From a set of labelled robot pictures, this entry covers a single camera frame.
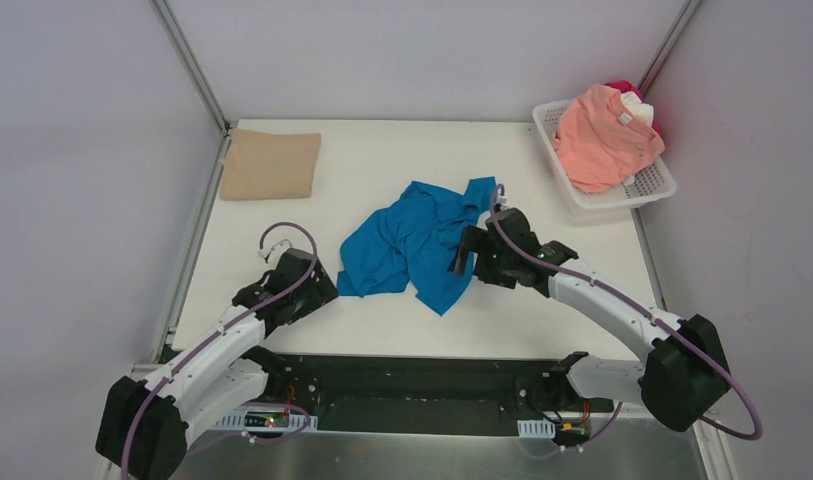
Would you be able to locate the aluminium frame rail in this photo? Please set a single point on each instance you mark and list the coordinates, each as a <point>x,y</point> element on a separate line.
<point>679,26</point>
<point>187,57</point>

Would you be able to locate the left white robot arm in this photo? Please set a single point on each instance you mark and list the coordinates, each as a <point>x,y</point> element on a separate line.
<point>148,425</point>

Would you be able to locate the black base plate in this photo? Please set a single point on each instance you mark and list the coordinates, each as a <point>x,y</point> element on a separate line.
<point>429,396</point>

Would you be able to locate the white plastic basket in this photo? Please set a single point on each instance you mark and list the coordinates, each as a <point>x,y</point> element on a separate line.
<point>649,185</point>

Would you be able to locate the blue t shirt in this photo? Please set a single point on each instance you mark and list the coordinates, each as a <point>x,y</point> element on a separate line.
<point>413,242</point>

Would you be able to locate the left controller board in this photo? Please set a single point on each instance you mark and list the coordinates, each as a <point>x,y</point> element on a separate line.
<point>266,420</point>

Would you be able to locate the white garment in basket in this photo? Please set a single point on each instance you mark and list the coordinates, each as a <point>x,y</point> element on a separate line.
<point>639,109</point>

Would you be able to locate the aluminium frame rail right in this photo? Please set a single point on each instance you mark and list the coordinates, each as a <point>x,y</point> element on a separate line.
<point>679,26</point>

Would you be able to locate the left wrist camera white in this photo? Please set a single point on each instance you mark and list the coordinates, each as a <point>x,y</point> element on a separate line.
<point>274,252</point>

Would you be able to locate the salmon pink t shirt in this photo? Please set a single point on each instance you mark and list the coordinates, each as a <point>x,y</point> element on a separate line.
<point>600,144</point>

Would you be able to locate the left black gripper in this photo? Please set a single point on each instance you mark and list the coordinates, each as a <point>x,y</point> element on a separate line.
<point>310,287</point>

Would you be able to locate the aluminium frame rail left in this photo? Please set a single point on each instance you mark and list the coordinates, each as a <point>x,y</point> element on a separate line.
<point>187,57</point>

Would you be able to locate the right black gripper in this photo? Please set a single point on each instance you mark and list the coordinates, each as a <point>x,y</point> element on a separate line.
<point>471,248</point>

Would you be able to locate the right controller board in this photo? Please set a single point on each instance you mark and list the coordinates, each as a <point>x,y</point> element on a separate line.
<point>564,434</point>

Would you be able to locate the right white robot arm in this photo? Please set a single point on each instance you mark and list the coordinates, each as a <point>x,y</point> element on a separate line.
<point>679,369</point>

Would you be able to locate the magenta garment in basket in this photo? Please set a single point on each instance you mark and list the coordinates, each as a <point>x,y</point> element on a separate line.
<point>624,86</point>

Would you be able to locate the controller board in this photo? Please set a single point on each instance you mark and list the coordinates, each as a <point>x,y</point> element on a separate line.
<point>266,420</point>
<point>564,434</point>

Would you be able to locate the folded beige t shirt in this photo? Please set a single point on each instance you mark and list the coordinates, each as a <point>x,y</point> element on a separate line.
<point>265,166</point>

